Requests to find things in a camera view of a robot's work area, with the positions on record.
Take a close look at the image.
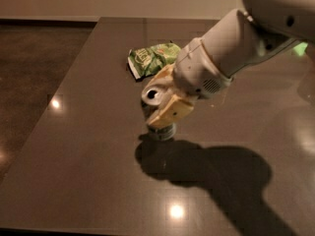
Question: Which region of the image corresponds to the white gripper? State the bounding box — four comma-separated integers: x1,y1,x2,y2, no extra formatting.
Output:
146,38,232,129

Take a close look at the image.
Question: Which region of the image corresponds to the silver green 7up can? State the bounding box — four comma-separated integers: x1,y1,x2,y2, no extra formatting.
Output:
141,86,176,142

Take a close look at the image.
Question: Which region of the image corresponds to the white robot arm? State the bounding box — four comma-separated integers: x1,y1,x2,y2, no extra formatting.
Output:
142,0,315,129

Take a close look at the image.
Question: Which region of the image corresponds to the green chip bag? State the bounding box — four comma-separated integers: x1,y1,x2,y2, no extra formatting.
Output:
127,42,181,80

